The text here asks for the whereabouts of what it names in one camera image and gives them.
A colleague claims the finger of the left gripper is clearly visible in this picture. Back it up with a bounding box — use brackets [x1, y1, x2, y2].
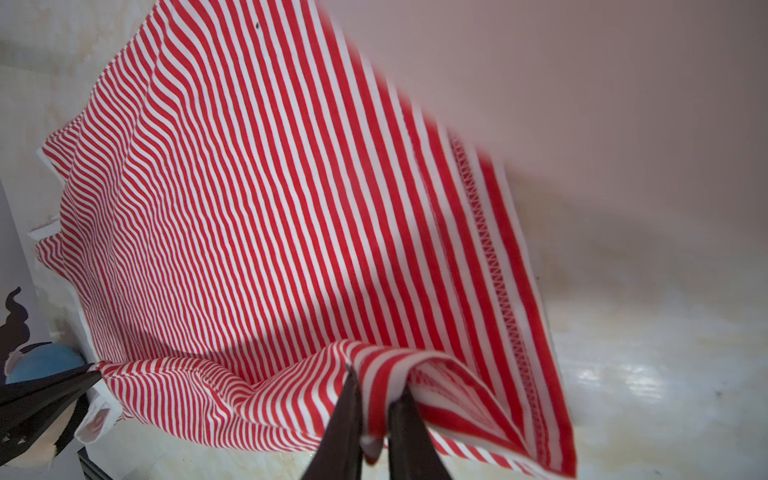
[1, 365, 102, 420]
[1, 395, 89, 465]

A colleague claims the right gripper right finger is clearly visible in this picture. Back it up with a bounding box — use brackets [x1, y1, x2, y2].
[387, 387, 452, 480]

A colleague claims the red white striped tank top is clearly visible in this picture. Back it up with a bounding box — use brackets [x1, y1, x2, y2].
[37, 1, 577, 478]

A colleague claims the plush doll blue hat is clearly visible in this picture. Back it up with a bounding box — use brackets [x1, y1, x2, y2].
[2, 341, 91, 469]

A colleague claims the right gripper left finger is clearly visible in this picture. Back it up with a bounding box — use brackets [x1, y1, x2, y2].
[301, 368, 363, 480]

